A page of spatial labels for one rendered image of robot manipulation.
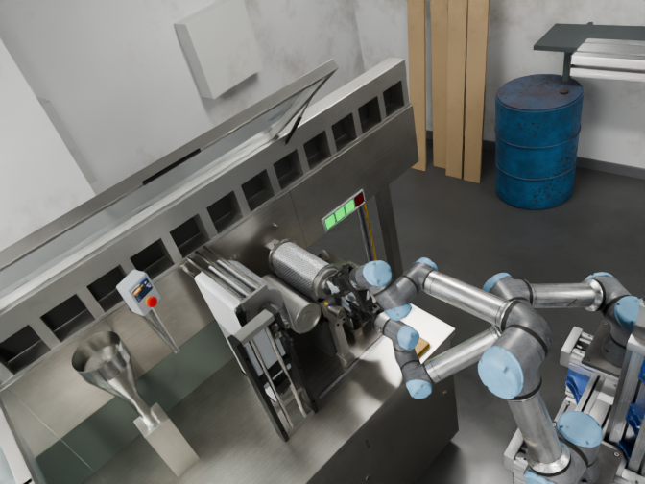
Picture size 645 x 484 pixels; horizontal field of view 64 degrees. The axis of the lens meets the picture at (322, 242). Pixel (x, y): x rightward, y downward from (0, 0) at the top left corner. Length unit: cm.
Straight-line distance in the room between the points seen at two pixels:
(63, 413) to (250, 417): 63
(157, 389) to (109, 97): 193
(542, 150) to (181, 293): 264
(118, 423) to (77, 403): 21
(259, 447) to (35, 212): 153
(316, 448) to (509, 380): 79
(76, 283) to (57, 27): 186
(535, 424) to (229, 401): 112
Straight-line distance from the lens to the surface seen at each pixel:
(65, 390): 192
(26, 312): 173
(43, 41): 326
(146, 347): 195
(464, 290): 153
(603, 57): 123
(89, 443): 210
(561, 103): 369
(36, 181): 272
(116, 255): 174
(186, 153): 127
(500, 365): 134
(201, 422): 210
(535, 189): 395
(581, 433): 171
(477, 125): 415
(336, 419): 192
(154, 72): 356
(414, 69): 429
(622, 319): 200
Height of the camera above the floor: 252
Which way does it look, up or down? 39 degrees down
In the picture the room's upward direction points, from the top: 16 degrees counter-clockwise
